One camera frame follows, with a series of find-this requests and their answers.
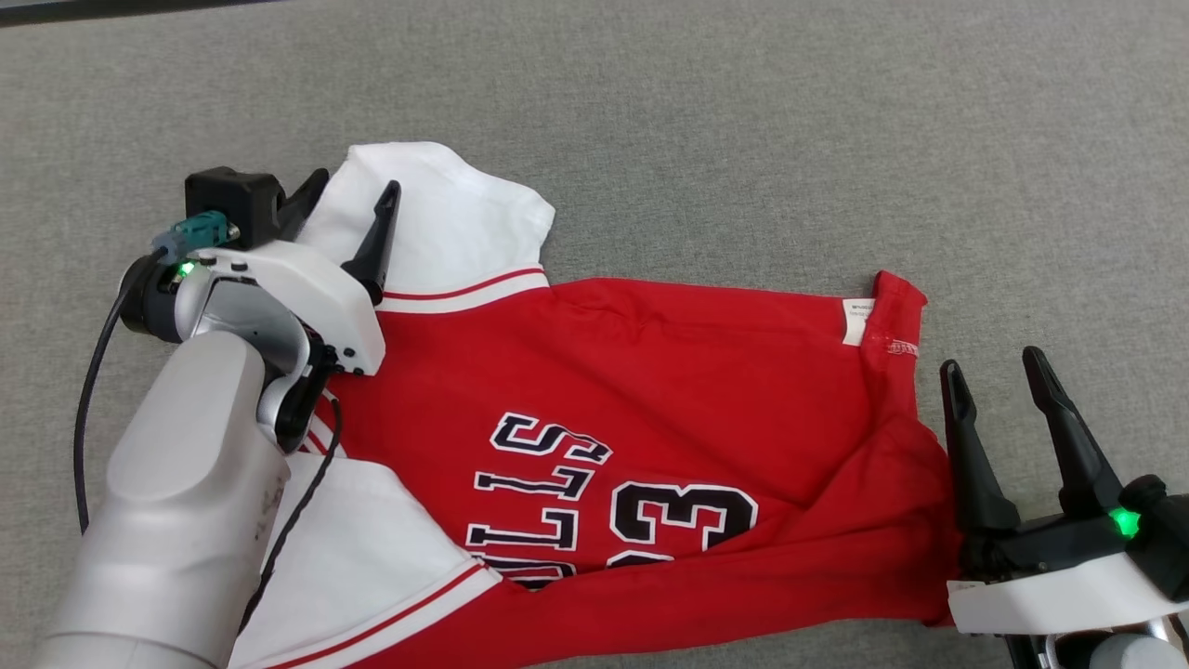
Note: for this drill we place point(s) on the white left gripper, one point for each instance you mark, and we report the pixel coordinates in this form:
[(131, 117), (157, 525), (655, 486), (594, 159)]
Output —
[(307, 288)]

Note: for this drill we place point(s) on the red and white basketball jersey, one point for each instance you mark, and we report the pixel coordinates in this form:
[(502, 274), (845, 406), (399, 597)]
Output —
[(650, 372)]

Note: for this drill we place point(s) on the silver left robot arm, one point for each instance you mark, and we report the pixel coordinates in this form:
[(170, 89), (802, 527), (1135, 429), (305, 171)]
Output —
[(176, 520)]

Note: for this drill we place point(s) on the grey fabric sofa cushion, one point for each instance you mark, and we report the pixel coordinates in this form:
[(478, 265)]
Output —
[(743, 139)]

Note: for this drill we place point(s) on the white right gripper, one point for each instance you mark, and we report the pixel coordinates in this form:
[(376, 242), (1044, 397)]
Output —
[(1068, 581)]

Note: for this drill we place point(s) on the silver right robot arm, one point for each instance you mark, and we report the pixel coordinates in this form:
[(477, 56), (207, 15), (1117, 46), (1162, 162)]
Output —
[(1115, 655)]

